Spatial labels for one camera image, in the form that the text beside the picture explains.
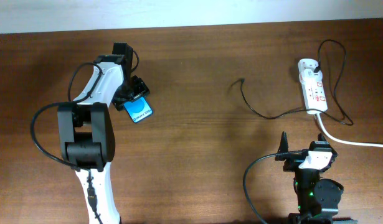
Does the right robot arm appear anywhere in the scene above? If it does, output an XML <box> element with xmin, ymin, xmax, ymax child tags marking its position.
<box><xmin>275</xmin><ymin>132</ymin><xmax>344</xmax><ymax>223</ymax></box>

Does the blue screen smartphone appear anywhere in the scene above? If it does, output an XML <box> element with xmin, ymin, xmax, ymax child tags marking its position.
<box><xmin>124</xmin><ymin>97</ymin><xmax>153</xmax><ymax>123</ymax></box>

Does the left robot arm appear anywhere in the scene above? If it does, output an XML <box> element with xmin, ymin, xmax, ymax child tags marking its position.
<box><xmin>57</xmin><ymin>43</ymin><xmax>153</xmax><ymax>223</ymax></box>

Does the white power strip cord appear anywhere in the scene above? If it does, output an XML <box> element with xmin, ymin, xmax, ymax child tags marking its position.
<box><xmin>314</xmin><ymin>113</ymin><xmax>383</xmax><ymax>149</ymax></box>

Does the white power strip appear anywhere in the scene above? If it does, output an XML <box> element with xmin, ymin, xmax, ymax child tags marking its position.
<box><xmin>298</xmin><ymin>58</ymin><xmax>328</xmax><ymax>115</ymax></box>

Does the black charging cable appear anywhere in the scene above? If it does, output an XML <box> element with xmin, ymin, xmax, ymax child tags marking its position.
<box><xmin>240</xmin><ymin>39</ymin><xmax>354</xmax><ymax>126</ymax></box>

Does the white charger plug adapter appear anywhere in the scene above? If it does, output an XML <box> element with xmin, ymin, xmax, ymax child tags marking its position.
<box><xmin>299</xmin><ymin>68</ymin><xmax>323</xmax><ymax>85</ymax></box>

